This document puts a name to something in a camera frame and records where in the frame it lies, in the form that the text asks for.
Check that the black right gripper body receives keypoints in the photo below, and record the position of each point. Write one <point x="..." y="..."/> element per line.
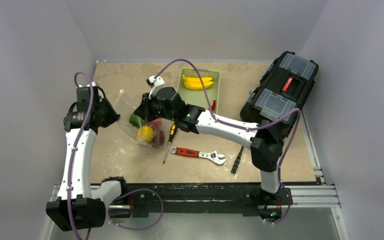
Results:
<point x="144" y="108"/>

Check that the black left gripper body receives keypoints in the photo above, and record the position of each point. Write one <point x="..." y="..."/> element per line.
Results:
<point x="99" y="107"/>

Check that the green bell pepper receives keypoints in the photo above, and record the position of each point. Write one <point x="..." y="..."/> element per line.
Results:
<point x="136" y="121"/>

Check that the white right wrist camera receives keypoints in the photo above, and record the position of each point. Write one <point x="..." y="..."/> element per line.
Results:
<point x="155" y="83"/>

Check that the black plastic toolbox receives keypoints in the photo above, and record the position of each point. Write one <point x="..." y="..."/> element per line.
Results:
<point x="285" y="85"/>

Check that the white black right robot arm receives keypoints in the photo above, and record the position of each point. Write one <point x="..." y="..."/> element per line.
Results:
<point x="265" y="145"/>

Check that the dark red purple fruit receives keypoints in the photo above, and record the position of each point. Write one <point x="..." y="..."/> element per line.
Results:
<point x="158" y="139"/>

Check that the yellow black screwdriver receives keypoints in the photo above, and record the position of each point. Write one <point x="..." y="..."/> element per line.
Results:
<point x="172" y="133"/>

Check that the clear dotted zip top bag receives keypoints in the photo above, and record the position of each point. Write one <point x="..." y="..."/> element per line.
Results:
<point x="125" y="109"/>

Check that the red chili pepper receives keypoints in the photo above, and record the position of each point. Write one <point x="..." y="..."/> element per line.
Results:
<point x="213" y="106"/>

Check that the light green plastic basket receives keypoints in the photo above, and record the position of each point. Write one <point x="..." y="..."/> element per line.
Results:
<point x="197" y="97"/>

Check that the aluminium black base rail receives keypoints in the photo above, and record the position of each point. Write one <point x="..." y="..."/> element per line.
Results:
<point x="120" y="199"/>

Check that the black hammer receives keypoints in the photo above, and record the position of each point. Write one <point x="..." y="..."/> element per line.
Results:
<point x="237" y="161"/>

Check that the red handled adjustable wrench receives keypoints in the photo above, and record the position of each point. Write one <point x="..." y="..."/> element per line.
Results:
<point x="215" y="157"/>

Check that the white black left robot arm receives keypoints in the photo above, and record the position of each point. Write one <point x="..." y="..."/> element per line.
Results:
<point x="79" y="172"/>

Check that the yellow banana bunch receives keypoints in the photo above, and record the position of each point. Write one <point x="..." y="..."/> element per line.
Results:
<point x="194" y="83"/>

